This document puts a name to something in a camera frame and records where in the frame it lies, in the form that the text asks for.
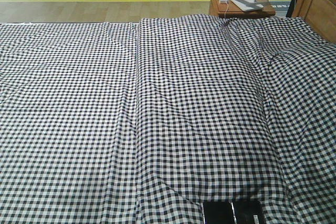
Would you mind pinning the black smartphone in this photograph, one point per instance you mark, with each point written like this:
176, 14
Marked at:
231, 212

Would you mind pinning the white desk lamp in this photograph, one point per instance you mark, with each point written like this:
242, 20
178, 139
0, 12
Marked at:
247, 5

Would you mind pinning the black white checkered bedsheet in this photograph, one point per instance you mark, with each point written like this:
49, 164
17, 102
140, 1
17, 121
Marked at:
145, 122

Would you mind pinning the wooden nightstand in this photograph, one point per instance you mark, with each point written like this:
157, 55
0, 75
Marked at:
230, 10

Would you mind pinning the wooden headboard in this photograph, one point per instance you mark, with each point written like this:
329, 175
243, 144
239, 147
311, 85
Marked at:
319, 14

